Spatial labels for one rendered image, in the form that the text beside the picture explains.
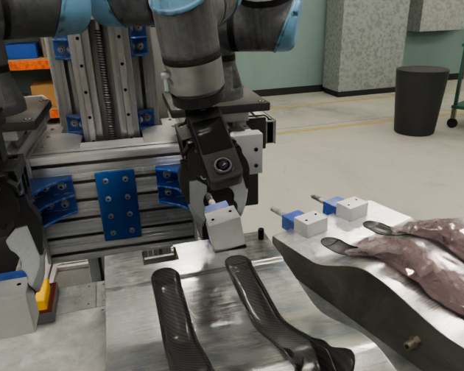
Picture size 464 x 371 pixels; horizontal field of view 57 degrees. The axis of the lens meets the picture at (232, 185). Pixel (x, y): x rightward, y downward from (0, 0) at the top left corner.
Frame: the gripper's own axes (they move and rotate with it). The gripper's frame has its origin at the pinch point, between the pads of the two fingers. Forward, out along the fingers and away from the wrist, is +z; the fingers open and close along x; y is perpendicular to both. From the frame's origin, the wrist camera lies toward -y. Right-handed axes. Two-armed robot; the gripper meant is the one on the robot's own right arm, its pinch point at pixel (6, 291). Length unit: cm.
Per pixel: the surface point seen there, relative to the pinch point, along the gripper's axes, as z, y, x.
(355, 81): 75, 489, -343
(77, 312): 15.0, 13.6, -4.8
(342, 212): 8, 20, -54
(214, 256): 6.0, 8.8, -26.3
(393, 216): 9, 17, -64
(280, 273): 6.3, 2.1, -34.3
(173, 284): 6.7, 4.7, -19.3
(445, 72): 34, 288, -312
